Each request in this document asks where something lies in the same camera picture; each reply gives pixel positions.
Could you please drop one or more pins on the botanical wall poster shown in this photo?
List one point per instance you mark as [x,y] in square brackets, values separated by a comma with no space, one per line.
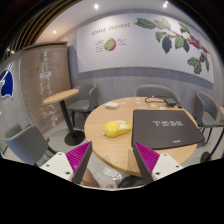
[143,40]

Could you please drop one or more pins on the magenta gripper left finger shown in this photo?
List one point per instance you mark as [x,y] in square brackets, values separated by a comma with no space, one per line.
[70,166]

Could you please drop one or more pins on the yellow computer mouse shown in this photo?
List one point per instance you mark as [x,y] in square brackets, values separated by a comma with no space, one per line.
[116,128]

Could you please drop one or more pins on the small round side table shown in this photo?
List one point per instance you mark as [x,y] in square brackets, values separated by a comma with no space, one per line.
[74,137]

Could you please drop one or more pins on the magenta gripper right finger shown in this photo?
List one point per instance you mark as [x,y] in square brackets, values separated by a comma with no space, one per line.
[152,165]

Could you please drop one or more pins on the grey chair right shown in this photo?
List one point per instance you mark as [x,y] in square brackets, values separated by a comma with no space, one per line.
[206,112]

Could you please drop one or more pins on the dark grey mouse pad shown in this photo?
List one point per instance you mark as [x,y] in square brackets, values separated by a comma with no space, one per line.
[164,129]

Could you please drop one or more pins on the round wooden table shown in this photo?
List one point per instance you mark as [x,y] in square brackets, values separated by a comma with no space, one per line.
[117,152]

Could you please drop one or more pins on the black power adapter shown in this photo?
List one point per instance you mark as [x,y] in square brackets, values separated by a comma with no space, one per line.
[170,102]

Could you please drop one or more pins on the grey chair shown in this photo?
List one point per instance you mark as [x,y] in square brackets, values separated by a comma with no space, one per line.
[206,112]
[158,91]
[84,102]
[27,144]

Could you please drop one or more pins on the white card box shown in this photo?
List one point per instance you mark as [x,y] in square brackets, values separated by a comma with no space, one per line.
[111,105]

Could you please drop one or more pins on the grey chair back left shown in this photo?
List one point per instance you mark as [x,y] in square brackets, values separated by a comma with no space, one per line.
[84,102]

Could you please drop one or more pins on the grey chair front left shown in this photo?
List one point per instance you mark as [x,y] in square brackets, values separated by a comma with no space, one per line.
[27,144]

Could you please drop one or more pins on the grey chair back centre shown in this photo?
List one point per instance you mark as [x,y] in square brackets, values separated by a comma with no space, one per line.
[158,91]

